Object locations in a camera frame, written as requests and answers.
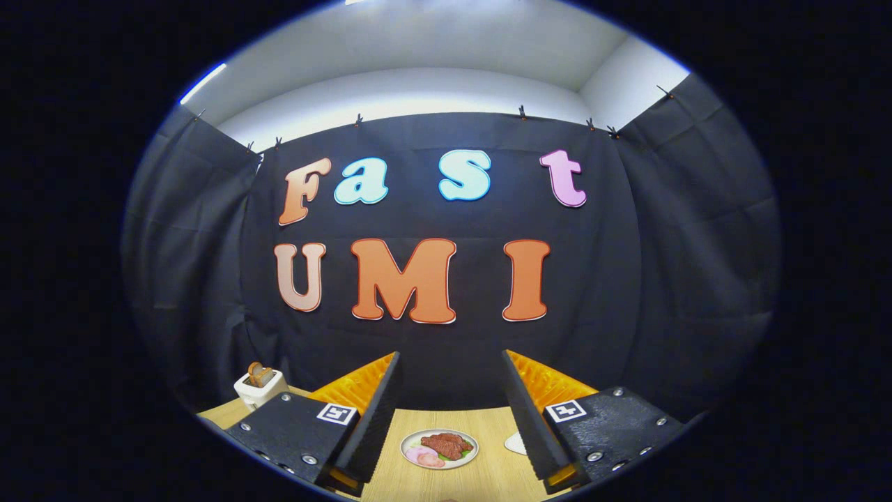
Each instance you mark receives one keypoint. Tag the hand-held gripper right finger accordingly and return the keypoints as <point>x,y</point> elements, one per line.
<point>529,425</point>

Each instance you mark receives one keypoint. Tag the ceiling light panel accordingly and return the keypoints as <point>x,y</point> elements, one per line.
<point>202,82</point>

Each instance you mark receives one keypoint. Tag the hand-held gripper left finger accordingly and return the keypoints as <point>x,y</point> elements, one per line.
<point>373,425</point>

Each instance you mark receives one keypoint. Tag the toasted bread slices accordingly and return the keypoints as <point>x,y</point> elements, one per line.
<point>259,375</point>

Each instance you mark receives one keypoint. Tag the brown meat steak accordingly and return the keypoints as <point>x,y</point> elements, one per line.
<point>446,444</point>

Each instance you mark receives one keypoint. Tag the beige round food plate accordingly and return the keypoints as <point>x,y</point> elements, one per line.
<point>411,439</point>

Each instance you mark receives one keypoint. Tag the white square saucer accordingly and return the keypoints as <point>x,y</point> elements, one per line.
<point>517,444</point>

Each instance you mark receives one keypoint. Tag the green lettuce leaf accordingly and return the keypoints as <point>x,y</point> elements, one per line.
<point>463,454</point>

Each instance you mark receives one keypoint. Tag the white toaster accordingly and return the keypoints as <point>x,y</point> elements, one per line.
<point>258,395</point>

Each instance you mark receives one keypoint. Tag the pink ham slices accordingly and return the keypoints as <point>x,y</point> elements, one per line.
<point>424,457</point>

